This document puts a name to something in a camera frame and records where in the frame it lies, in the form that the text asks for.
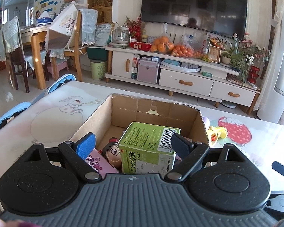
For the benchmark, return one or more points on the dark green storage bin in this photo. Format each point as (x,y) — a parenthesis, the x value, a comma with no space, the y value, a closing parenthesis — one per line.
(97,53)

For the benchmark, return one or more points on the glass kettle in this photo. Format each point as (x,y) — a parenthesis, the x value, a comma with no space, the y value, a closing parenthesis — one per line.
(120,36)

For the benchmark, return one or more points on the pink artificial flowers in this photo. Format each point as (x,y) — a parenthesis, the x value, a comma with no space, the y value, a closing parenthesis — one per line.
(253,49)

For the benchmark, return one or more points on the cream television cabinet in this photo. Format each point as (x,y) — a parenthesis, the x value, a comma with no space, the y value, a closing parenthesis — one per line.
(187,82)

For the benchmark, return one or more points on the red berry branches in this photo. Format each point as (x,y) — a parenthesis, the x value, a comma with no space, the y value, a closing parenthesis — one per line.
(136,28)

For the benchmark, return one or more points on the green medicine box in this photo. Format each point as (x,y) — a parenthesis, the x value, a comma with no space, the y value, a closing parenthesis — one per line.
(146,146)

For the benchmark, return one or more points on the green potted plant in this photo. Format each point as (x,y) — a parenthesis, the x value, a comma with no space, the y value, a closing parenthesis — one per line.
(236,62)

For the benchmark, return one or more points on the pale green trash bin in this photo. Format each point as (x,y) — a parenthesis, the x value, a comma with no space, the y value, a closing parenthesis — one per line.
(98,69)

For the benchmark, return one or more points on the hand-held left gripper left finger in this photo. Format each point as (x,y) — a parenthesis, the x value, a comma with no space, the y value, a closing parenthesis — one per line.
(85,145)

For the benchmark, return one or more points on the wooden photo frame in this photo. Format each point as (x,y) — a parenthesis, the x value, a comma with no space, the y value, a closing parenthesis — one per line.
(214,54)

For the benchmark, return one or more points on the white standing air conditioner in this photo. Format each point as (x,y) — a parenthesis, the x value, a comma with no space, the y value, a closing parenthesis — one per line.
(281,52)

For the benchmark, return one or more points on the wooden chair with cloth cover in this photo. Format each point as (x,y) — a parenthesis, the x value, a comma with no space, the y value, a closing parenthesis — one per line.
(66,26)

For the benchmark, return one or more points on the round white tray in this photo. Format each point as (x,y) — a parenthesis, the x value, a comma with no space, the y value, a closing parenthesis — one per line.
(182,67)

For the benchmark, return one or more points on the wooden dining table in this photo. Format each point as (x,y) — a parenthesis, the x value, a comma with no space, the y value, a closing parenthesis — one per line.
(37,52)

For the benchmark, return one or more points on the small green packet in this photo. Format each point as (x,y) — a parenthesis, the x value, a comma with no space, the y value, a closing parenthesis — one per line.
(206,74)

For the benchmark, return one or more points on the pink metal case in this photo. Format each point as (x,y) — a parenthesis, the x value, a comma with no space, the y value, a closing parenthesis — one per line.
(148,71)

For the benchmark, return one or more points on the brown cardboard box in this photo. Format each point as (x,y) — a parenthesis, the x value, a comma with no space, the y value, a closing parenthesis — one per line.
(144,108)

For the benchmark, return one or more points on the round floor scale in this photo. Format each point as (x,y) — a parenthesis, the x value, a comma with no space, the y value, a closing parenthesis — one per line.
(229,104)

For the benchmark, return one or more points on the big-headed doll figure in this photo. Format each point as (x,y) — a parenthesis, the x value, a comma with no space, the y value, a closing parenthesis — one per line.
(112,153)

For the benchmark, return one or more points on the pink toy box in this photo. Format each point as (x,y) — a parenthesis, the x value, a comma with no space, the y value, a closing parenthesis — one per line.
(98,163)

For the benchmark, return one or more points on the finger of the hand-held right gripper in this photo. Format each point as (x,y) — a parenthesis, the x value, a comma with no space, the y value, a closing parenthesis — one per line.
(282,169)

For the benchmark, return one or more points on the dark wooden chair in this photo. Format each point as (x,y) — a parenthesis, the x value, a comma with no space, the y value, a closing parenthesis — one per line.
(16,59)

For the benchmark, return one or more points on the red flat box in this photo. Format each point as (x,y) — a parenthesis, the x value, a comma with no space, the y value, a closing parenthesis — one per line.
(140,46)

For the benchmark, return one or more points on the red vase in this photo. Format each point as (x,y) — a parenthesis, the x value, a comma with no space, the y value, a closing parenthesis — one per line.
(253,73)

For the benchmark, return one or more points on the bag of small tangerines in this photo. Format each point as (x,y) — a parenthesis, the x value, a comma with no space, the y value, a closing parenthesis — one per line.
(182,50)

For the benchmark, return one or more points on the bag of large oranges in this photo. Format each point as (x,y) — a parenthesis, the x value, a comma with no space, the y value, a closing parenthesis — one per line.
(162,45)

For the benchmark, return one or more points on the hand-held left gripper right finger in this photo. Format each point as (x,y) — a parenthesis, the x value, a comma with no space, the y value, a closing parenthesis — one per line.
(182,145)

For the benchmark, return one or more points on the yellow plastic toy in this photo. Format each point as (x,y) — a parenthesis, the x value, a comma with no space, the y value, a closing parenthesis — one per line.
(216,134)

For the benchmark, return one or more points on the black television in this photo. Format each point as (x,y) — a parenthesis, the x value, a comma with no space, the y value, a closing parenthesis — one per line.
(194,4)

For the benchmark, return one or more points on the blue chair back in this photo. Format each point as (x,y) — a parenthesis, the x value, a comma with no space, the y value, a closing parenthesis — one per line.
(9,115)
(61,82)

